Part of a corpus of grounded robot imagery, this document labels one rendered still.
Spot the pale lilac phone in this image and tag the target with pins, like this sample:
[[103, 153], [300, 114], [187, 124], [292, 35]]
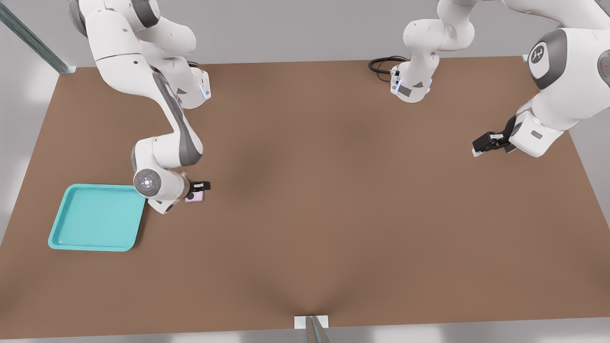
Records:
[[195, 196]]

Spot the pale blue-green tray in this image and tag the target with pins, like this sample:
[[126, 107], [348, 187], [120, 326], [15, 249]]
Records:
[[97, 216]]

